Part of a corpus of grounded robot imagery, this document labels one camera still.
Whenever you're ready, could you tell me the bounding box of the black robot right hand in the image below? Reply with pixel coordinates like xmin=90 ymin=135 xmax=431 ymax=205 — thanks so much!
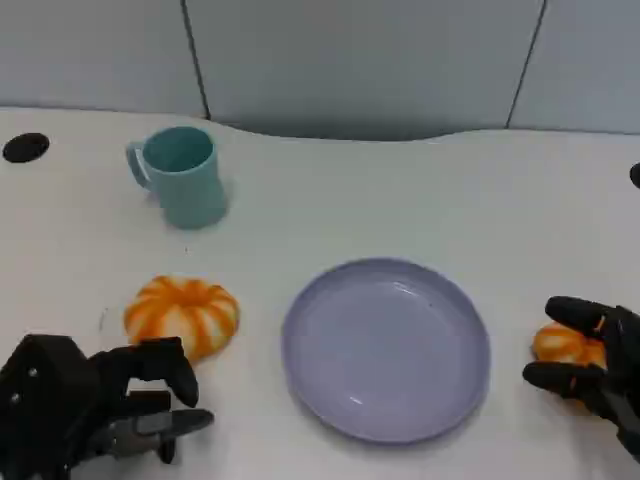
xmin=522 ymin=295 xmax=640 ymax=465

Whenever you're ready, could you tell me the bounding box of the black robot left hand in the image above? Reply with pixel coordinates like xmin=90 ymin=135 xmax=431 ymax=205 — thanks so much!
xmin=0 ymin=333 xmax=216 ymax=480

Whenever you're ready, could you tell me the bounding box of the small orange white bread roll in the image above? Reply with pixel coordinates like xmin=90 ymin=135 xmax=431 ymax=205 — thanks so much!
xmin=531 ymin=322 xmax=608 ymax=372

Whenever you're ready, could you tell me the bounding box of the large orange white bread roll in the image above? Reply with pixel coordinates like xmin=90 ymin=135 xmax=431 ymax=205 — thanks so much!
xmin=123 ymin=275 xmax=242 ymax=364

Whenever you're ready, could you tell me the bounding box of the lilac plate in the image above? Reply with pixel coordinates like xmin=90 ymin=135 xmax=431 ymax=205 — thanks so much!
xmin=280 ymin=257 xmax=492 ymax=445

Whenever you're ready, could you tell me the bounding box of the pale green mug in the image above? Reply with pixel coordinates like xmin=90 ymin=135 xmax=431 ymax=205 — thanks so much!
xmin=125 ymin=125 xmax=230 ymax=231

